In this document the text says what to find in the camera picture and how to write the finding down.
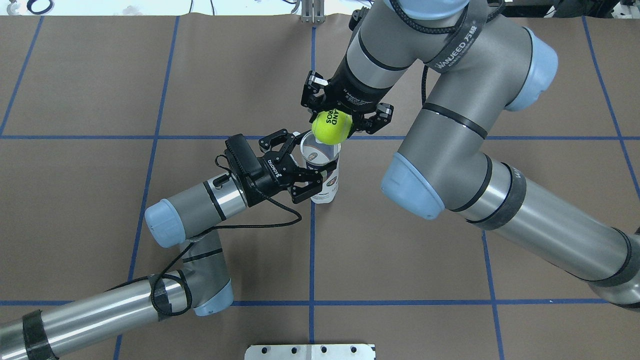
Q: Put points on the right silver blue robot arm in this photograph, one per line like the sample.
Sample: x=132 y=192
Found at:
x=486 y=64

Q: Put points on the yellow tennis ball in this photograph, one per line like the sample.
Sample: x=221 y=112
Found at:
x=332 y=127

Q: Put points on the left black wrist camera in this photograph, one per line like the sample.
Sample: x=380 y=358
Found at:
x=242 y=157

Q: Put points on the clear tennis ball can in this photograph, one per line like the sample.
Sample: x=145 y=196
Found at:
x=316 y=155

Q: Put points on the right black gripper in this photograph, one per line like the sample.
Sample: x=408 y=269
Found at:
x=356 y=92

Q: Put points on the aluminium frame post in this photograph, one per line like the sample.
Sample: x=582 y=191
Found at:
x=312 y=11

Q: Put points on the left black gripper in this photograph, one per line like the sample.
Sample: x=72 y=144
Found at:
x=267 y=177

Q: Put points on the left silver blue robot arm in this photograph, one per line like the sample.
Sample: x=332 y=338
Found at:
x=72 y=226

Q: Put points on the white pedestal column base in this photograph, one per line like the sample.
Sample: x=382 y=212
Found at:
x=357 y=351

